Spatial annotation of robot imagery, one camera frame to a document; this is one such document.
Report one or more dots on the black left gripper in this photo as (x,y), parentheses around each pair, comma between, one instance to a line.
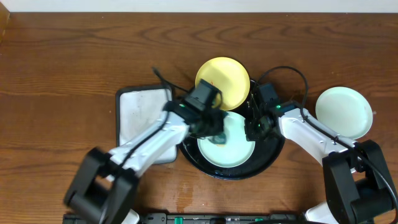
(213,128)

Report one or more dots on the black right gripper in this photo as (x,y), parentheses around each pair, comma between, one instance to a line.
(252,135)

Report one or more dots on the green yellow sponge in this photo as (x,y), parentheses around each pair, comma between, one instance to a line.
(219,139)

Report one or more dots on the pale green plate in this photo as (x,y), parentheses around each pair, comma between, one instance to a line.
(345,111)
(237,149)

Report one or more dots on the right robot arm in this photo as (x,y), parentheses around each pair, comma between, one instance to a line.
(358,184)

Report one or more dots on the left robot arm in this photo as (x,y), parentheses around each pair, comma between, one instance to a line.
(104,186)

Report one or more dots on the round black tray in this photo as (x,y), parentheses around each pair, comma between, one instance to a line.
(264,154)

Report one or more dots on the black rectangular soap tray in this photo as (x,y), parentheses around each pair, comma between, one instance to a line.
(138,112)

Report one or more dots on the yellow plate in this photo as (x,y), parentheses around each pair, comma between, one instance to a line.
(230,77)

